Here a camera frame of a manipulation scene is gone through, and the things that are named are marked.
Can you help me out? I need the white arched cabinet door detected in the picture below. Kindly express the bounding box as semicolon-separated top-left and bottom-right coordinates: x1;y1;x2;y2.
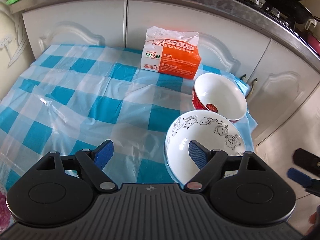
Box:
246;39;320;147
126;0;272;82
22;0;127;53

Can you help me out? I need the pink floral bowl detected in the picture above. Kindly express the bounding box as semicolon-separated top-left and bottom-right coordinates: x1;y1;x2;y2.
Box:
0;185;12;228

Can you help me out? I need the blue checked plastic tablecloth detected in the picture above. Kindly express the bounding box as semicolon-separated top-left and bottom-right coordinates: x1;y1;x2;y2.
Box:
0;44;258;198

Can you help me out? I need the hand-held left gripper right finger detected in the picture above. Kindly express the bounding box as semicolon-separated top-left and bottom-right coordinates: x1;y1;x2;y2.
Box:
184;140;268;193

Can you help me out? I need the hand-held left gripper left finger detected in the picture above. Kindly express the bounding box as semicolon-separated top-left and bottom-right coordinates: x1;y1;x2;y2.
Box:
35;139;118;193

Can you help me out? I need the red bowl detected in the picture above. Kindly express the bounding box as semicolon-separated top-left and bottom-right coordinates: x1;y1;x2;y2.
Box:
191;73;248;122

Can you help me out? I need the black wok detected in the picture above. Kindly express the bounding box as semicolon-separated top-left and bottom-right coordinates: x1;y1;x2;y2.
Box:
257;0;320;23

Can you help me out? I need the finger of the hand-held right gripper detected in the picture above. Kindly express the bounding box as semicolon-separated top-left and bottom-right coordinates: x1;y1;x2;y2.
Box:
293;148;320;173
287;168;320;196

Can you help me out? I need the white cartoon bowl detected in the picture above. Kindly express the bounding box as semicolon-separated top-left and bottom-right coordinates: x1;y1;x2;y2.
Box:
164;110;245;184

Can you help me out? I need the orange and white tissue packet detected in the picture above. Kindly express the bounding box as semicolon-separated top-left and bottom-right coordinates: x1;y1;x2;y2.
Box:
141;26;202;80

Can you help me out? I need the white embossed door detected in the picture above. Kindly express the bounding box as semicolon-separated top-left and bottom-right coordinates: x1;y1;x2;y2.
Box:
0;5;35;85

